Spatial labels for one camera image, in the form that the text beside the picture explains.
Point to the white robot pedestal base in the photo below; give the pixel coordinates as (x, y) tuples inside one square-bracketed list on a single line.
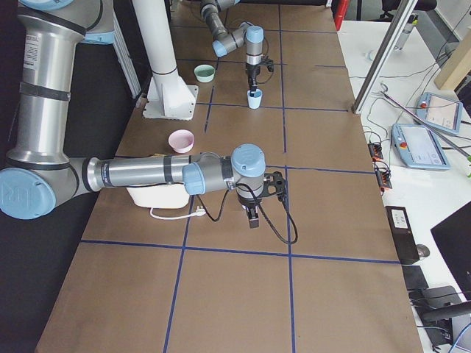
[(168, 97)]

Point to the computer mouse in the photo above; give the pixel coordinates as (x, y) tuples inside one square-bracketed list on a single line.
[(423, 251)]

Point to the black monitor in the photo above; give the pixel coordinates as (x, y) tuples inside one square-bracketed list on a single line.
[(452, 237)]

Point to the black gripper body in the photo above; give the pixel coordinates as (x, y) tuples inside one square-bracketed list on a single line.
[(252, 70), (247, 202)]

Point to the aluminium frame post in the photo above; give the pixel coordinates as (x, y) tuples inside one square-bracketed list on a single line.
[(391, 37)]

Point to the pink bowl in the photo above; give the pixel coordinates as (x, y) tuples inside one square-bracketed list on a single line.
[(181, 140)]

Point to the teach pendant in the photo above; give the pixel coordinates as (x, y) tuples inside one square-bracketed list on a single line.
[(443, 113), (418, 147)]

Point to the orange black connector block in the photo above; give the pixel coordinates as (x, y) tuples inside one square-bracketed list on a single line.
[(381, 168)]

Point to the cream toaster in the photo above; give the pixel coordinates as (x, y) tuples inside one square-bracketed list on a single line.
[(166, 196)]

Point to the blue cup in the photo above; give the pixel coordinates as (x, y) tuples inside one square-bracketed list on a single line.
[(254, 98)]

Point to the teach pendant far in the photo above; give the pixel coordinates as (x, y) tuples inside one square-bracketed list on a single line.
[(443, 113)]

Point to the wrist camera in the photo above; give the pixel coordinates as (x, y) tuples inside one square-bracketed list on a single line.
[(268, 63), (274, 185)]

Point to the black box on desk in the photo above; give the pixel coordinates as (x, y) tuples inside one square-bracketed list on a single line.
[(403, 238)]

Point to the teach pendant near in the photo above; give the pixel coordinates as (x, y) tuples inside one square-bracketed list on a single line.
[(418, 147)]

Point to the green bowl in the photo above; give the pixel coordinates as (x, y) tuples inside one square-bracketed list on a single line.
[(204, 73)]

